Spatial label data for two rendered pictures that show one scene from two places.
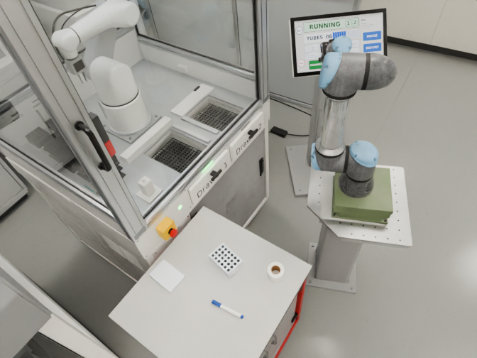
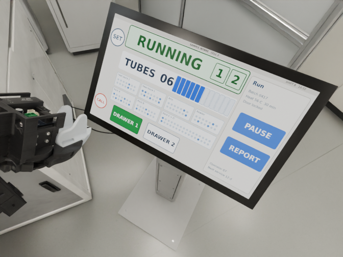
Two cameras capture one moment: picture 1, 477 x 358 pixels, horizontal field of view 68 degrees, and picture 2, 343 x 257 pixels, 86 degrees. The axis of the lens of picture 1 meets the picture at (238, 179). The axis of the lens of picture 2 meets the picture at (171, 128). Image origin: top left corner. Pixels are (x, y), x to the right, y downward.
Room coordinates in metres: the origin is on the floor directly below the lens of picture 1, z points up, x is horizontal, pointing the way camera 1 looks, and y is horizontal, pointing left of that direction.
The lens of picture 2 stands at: (1.46, -0.72, 1.41)
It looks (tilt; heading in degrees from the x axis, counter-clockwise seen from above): 57 degrees down; 20
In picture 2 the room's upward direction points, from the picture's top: 8 degrees clockwise
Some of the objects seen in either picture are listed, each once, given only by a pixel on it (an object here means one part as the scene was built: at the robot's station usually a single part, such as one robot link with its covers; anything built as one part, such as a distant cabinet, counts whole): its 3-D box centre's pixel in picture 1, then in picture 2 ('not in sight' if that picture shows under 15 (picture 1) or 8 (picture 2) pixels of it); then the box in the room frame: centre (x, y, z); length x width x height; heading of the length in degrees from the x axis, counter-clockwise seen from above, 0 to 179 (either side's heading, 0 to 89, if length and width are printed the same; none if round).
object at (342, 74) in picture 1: (335, 119); not in sight; (0.97, -0.39, 1.23); 0.15 x 0.12 x 0.55; 73
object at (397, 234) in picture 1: (354, 204); not in sight; (0.93, -0.54, 0.70); 0.45 x 0.44 x 0.12; 73
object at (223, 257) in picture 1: (226, 260); not in sight; (0.68, 0.09, 0.78); 0.12 x 0.08 x 0.04; 39
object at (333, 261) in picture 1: (339, 237); not in sight; (0.94, -0.52, 0.38); 0.30 x 0.30 x 0.76; 73
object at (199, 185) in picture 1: (211, 176); not in sight; (1.07, 0.13, 0.87); 0.29 x 0.02 x 0.11; 140
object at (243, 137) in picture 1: (247, 135); not in sight; (1.32, -0.07, 0.87); 0.29 x 0.02 x 0.11; 140
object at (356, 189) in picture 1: (357, 177); not in sight; (0.94, -0.52, 0.91); 0.15 x 0.15 x 0.10
